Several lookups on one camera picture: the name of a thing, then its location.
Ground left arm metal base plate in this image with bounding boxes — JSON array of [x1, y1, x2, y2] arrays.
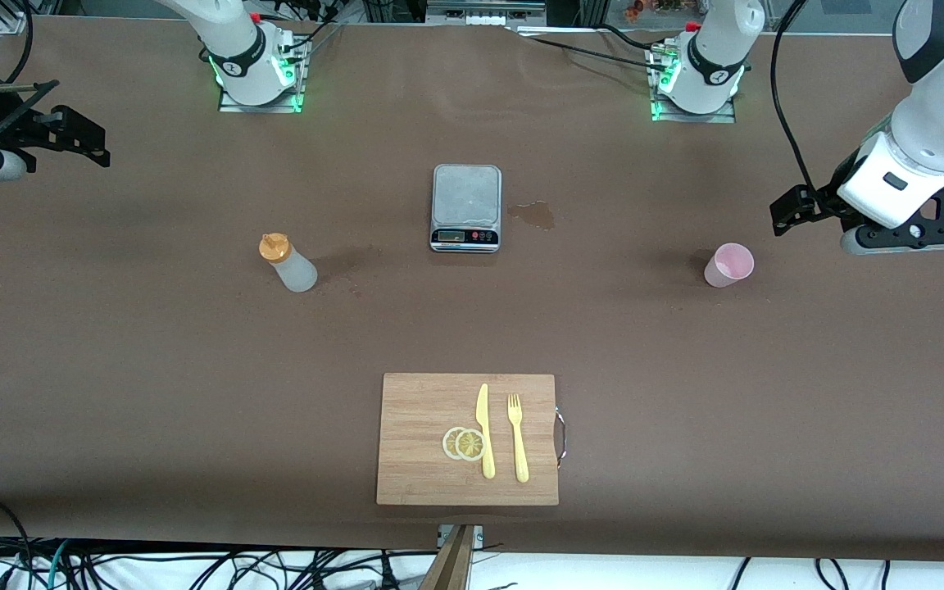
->
[[650, 41, 738, 125]]

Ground teal cable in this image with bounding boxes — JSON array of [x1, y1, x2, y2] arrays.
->
[[44, 538, 71, 590]]

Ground yellow plastic fork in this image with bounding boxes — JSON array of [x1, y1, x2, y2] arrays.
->
[[507, 393, 530, 483]]

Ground white power strip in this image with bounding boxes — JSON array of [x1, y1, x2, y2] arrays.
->
[[427, 0, 547, 28]]

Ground sauce bottle with orange cap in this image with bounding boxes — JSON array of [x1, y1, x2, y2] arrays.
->
[[259, 233, 319, 293]]

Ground liquid puddle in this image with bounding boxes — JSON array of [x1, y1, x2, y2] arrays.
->
[[508, 201, 556, 231]]

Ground yellow plastic knife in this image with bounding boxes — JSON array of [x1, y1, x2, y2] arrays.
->
[[475, 383, 496, 480]]

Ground metal post bracket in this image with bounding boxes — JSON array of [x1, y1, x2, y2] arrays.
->
[[437, 524, 486, 550]]

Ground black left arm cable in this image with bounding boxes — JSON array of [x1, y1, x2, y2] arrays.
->
[[769, 0, 817, 197]]

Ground wooden cutting board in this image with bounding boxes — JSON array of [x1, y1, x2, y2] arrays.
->
[[376, 373, 560, 506]]

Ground black cable across table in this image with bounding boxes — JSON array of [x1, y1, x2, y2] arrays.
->
[[513, 23, 663, 73]]

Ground wooden post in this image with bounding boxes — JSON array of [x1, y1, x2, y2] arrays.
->
[[419, 524, 474, 590]]

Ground silver digital kitchen scale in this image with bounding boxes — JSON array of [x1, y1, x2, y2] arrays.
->
[[429, 164, 503, 253]]

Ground pink plastic cup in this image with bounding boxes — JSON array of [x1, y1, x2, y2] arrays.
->
[[703, 243, 756, 288]]

